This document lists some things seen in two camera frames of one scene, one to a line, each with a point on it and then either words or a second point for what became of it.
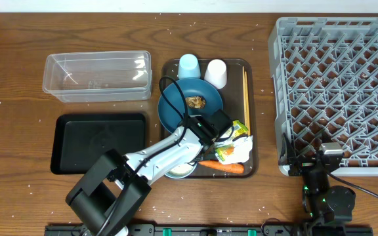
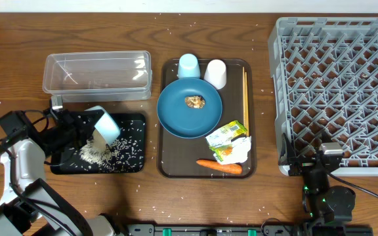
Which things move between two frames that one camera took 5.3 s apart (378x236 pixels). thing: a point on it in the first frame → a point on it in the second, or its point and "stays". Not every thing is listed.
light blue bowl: x=180 y=176 → x=106 y=126
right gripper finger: x=326 y=138 stays
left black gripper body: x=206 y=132 → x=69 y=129
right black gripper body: x=302 y=165 stays
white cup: x=216 y=73 stays
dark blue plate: x=170 y=117 stays
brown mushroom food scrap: x=196 y=101 stays
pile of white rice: x=182 y=168 → x=96 y=149
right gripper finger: x=287 y=151 stays
